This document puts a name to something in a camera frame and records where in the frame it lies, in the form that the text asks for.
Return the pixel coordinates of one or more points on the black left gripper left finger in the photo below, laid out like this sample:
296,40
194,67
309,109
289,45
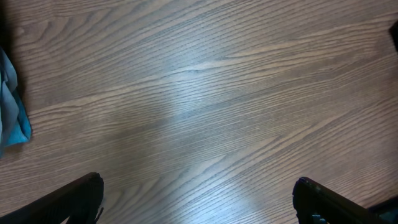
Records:
77,202

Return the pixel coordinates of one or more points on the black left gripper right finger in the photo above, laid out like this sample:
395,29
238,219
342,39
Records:
315,203

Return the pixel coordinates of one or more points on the light blue garment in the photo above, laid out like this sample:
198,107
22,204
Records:
15,125

